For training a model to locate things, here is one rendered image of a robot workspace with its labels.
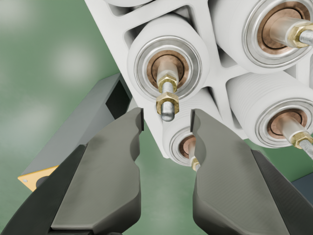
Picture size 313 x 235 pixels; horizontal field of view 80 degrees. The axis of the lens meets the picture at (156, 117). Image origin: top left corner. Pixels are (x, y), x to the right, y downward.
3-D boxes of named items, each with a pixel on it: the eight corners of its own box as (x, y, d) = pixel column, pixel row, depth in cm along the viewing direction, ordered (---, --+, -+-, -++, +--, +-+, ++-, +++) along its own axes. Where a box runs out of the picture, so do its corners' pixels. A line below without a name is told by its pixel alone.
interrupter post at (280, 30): (262, 30, 19) (278, 36, 16) (285, 9, 18) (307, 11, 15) (275, 46, 19) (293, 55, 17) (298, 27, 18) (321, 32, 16)
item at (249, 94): (215, 55, 37) (248, 95, 22) (267, 46, 36) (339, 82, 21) (216, 98, 42) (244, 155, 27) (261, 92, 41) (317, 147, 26)
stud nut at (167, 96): (155, 91, 14) (155, 96, 14) (178, 90, 14) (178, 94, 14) (158, 113, 15) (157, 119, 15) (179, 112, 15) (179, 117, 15)
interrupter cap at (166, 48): (187, 20, 19) (188, 21, 18) (209, 86, 22) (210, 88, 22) (122, 52, 21) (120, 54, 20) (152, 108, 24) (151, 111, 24)
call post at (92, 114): (133, 95, 51) (98, 199, 25) (111, 103, 53) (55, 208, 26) (121, 71, 47) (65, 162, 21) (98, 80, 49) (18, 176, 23)
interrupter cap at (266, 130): (256, 100, 23) (258, 103, 22) (325, 91, 22) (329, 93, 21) (251, 147, 27) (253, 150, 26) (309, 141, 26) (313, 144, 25)
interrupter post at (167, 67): (173, 56, 21) (174, 65, 18) (181, 75, 22) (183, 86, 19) (153, 65, 21) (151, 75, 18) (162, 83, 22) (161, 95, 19)
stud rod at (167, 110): (162, 73, 19) (159, 111, 13) (172, 72, 19) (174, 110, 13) (163, 82, 20) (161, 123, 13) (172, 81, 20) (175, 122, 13)
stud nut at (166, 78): (157, 74, 18) (157, 77, 17) (175, 72, 17) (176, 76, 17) (159, 93, 19) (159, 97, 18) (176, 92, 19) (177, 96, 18)
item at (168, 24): (182, 1, 33) (194, 4, 18) (199, 52, 37) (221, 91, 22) (133, 26, 35) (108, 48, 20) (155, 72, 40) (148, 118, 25)
